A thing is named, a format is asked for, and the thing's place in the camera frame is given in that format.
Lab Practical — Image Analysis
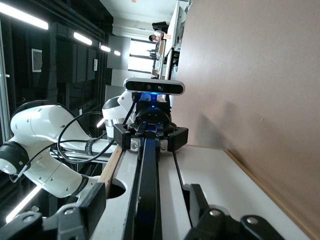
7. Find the seated person white shirt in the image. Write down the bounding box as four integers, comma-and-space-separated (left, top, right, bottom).
148, 29, 166, 44

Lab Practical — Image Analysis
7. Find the aluminium frame profile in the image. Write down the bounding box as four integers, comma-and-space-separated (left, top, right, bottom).
49, 148, 114, 164

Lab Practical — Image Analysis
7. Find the black drawer handle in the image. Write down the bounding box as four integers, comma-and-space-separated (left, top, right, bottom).
123, 131, 165, 240

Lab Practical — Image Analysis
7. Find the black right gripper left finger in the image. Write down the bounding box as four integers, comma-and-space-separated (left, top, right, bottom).
0, 182, 107, 240

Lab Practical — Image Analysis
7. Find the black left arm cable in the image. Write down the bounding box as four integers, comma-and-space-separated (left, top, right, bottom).
8, 96, 141, 184

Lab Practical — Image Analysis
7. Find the wooden drawer cabinet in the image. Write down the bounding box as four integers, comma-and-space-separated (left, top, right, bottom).
98, 143, 320, 240

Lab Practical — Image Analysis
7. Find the plain white drawer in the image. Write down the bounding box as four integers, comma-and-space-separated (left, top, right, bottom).
173, 144, 311, 240

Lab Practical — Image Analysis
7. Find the bright window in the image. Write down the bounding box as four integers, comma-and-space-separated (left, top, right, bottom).
127, 39, 158, 74

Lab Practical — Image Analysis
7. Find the long ceiling light strip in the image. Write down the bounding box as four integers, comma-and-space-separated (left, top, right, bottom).
0, 3, 49, 31

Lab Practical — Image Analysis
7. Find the medium ceiling light strip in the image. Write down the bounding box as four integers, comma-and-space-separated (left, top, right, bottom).
73, 31, 93, 46

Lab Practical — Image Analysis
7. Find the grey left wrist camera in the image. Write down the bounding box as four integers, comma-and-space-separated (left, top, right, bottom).
123, 77, 186, 97

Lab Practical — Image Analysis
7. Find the white ventilation grille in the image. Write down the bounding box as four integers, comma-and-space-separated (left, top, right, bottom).
31, 48, 43, 73

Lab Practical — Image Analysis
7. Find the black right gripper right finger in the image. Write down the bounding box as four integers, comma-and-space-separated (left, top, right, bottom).
183, 183, 286, 240

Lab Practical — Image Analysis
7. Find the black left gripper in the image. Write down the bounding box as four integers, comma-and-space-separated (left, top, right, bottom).
113, 107, 190, 152

